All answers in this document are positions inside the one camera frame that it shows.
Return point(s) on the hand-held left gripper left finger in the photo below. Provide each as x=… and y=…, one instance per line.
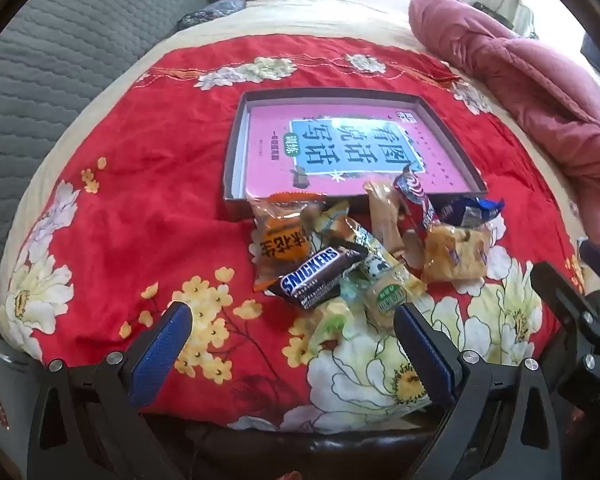
x=162, y=355

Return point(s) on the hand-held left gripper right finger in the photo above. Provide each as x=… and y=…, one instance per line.
x=422, y=355

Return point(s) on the green label round cake packet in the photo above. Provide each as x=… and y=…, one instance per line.
x=392, y=300

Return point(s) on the rice cracker packet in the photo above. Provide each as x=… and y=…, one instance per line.
x=455, y=255

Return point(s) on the yellow cow print snack packet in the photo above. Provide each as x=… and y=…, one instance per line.
x=375, y=255

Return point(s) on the brown chocolate bar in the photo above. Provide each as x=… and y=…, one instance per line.
x=310, y=277

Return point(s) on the blue candy packet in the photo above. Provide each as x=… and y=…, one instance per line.
x=472, y=210

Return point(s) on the clear tan biscuit packet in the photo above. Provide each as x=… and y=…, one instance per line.
x=385, y=215

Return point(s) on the orange snack packet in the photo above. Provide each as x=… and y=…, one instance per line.
x=280, y=245

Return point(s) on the grey cardboard box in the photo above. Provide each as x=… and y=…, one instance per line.
x=236, y=170

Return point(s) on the red wrapped snack bar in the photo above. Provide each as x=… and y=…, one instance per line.
x=417, y=200

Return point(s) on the pink quilt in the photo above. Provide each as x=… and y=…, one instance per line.
x=540, y=90

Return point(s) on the red floral blanket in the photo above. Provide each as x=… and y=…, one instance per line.
x=130, y=160

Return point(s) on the pink book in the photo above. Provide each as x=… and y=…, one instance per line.
x=360, y=145

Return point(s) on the grey quilted headboard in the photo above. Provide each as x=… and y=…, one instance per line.
x=55, y=70

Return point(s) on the dark floral cloth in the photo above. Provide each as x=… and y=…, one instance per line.
x=212, y=14

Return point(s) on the beige bedsheet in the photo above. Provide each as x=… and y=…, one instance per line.
x=330, y=20

